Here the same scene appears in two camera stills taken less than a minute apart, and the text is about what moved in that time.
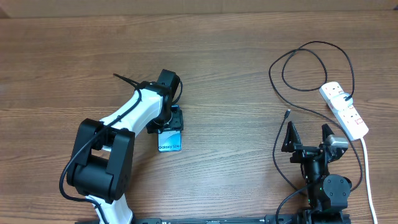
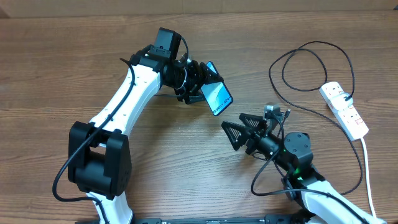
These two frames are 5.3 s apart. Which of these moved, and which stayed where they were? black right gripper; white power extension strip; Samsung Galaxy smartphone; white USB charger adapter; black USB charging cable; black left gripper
Moved: black right gripper; black USB charging cable; black left gripper; Samsung Galaxy smartphone
Stayed: white USB charger adapter; white power extension strip
